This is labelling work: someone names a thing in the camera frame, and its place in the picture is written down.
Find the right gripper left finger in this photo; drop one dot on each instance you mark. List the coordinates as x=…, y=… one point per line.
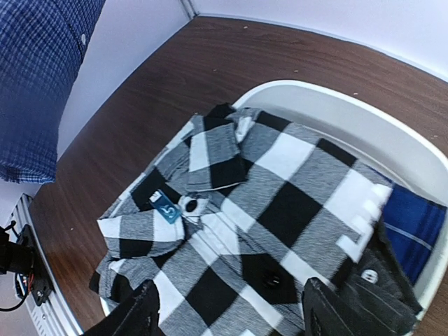
x=137, y=315

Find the aluminium front rail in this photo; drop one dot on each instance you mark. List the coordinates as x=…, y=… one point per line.
x=45, y=304

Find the white plastic basket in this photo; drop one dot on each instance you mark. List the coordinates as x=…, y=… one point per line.
x=387, y=146

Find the black white plaid shirt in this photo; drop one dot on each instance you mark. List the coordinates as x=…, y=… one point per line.
x=231, y=219

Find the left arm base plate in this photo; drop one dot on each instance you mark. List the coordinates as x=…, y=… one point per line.
x=20, y=256

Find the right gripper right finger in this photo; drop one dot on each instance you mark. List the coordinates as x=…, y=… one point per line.
x=332, y=311

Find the dark blue striped shirt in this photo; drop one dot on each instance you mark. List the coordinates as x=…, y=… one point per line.
x=413, y=225

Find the dark grey shirt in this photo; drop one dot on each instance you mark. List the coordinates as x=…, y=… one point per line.
x=379, y=266

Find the blue checked long sleeve shirt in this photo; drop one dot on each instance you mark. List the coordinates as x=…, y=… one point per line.
x=43, y=44

